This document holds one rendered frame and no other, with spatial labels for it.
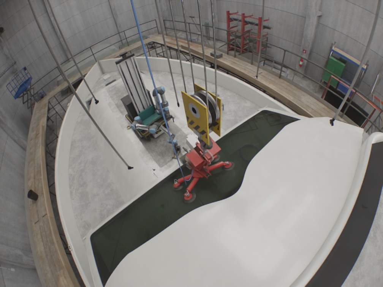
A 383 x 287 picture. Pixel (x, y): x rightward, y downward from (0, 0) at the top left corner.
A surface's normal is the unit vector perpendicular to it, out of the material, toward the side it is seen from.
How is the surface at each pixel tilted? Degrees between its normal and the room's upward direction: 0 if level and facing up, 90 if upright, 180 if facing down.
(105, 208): 0
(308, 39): 90
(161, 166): 0
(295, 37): 90
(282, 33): 90
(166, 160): 0
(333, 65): 90
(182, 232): 21
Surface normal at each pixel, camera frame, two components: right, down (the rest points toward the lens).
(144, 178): -0.30, -0.44
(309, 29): -0.78, 0.55
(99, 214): -0.11, -0.59
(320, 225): -0.30, -0.77
